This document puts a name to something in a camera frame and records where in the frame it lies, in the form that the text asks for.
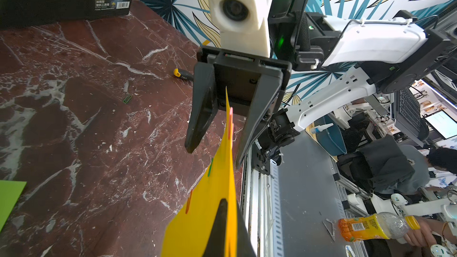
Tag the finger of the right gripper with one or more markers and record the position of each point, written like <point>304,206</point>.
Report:
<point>204,105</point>
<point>263,96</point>

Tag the aluminium front rail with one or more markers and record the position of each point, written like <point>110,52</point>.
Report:
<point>260,205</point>

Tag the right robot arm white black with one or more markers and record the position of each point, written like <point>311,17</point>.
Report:
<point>386,56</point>

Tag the pink paperclip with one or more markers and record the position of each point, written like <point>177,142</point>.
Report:
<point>230,124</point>

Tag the green paper sheet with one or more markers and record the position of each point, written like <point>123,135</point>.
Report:
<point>10,192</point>

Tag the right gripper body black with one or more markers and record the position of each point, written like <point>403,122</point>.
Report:
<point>239,74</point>

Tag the orange juice bottle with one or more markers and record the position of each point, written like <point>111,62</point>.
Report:
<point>384,226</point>

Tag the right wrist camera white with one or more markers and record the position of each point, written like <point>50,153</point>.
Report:
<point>243,25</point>

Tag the yellow paper sheet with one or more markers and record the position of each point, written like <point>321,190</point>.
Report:
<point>187,234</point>

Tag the person hand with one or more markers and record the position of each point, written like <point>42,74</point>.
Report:
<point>424,236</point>

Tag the orange paperclip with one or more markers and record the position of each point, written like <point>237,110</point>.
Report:
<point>188,202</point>

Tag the green paperclip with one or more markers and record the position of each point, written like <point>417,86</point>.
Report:
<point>210,167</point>

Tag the teal plastic bin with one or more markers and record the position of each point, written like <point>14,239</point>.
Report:
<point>331,139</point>

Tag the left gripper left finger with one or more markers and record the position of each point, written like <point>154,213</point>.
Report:
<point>216,242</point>

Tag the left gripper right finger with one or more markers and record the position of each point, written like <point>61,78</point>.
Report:
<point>243,242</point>

